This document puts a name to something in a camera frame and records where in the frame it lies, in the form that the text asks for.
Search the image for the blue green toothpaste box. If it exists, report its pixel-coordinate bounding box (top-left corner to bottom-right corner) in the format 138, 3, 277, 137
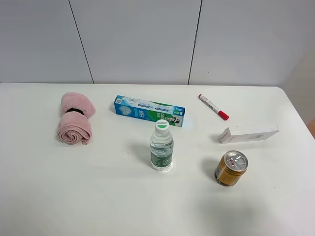
114, 95, 185, 127

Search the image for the gold drink can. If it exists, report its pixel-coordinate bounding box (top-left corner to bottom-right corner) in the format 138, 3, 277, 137
215, 150, 248, 186

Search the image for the red white marker pen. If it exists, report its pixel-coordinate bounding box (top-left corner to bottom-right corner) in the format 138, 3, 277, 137
198, 94, 229, 120

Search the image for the clear water bottle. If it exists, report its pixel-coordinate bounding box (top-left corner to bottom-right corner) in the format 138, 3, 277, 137
150, 119, 174, 173

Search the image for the rolled pink towel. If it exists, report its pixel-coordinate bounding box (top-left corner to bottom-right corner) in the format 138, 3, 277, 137
57, 92, 95, 145

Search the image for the white red small box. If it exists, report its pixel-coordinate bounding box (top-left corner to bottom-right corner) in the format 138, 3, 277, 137
219, 125, 279, 144

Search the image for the black hair tie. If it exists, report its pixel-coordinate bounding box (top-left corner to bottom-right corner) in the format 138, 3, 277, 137
65, 107, 85, 116

